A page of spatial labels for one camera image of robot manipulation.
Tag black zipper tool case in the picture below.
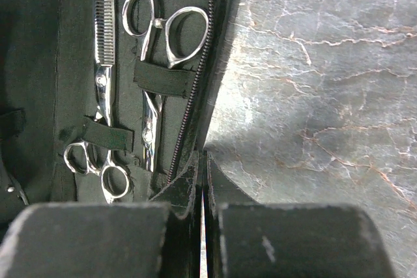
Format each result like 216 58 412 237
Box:
1 0 232 204

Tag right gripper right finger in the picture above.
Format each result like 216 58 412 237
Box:
203 152 395 277

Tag silver hair scissors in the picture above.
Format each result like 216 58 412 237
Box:
122 0 210 173

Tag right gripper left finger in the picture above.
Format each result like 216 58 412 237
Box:
1 152 201 277

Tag black hair clip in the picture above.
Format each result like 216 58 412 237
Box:
6 174 29 206

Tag silver thinning scissors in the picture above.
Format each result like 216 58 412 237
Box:
63 0 131 204

